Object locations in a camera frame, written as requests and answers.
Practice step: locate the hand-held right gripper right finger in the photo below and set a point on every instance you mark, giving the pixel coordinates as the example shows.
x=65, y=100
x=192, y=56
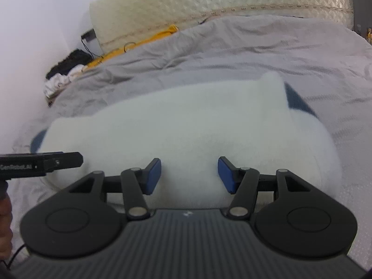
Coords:
x=226, y=174

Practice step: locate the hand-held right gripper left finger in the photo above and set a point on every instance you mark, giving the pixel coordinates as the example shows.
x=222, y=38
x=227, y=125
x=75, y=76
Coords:
x=154, y=177

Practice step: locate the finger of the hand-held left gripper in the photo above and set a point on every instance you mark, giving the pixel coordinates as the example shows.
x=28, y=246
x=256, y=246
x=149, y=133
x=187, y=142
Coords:
x=68, y=160

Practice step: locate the white sweater with blue stripes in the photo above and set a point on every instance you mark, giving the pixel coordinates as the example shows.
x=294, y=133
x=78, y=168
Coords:
x=189, y=122

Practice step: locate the person's left hand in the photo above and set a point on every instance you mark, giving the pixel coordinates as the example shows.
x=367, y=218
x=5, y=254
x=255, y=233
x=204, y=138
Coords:
x=5, y=226

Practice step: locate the white crumpled garment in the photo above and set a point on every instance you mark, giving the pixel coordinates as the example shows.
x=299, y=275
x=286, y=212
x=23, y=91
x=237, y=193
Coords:
x=56, y=82

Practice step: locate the grey bed sheet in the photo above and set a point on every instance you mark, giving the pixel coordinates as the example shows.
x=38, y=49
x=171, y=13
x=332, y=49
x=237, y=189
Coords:
x=232, y=49

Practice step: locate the yellow cloth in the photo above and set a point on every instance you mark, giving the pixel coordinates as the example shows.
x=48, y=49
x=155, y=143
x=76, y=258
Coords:
x=157, y=36

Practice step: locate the black wall socket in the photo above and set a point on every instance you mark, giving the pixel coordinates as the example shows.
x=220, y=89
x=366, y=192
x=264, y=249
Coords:
x=88, y=35

